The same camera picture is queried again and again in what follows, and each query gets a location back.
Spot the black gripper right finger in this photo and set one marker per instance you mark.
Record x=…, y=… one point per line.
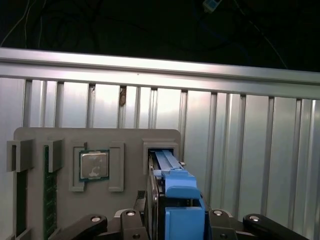
x=222, y=225

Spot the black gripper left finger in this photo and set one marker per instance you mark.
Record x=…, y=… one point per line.
x=132, y=225

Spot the hard disk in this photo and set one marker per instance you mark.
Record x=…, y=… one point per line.
x=180, y=225

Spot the grey parts rack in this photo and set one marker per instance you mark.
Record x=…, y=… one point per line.
x=97, y=200

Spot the silver CPU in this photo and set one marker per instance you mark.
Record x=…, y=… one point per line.
x=94, y=165

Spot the green RAM stick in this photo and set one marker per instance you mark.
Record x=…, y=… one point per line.
x=50, y=190

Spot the pale blue plug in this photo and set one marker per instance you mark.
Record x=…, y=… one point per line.
x=211, y=3

